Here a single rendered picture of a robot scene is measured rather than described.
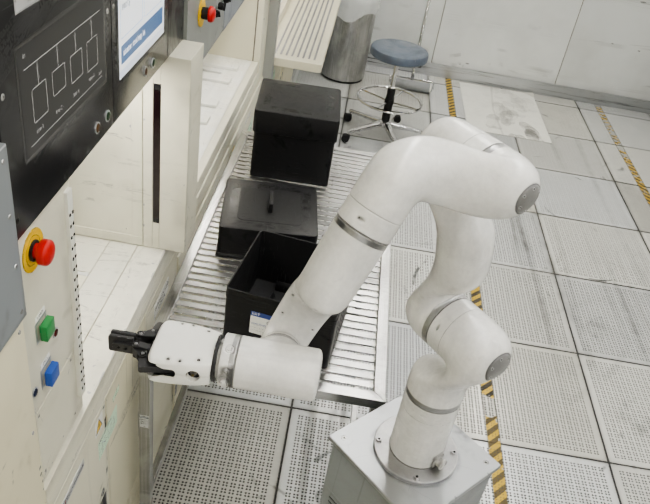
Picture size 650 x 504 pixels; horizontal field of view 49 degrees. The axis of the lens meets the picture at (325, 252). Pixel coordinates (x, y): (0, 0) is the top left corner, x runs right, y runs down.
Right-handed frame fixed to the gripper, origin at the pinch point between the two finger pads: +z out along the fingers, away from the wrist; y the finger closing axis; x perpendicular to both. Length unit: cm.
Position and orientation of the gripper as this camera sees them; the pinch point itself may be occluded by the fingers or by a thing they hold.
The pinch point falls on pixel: (122, 341)
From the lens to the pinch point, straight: 118.3
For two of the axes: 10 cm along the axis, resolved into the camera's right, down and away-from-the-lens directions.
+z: -9.9, -1.7, 0.0
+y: 1.0, -5.6, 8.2
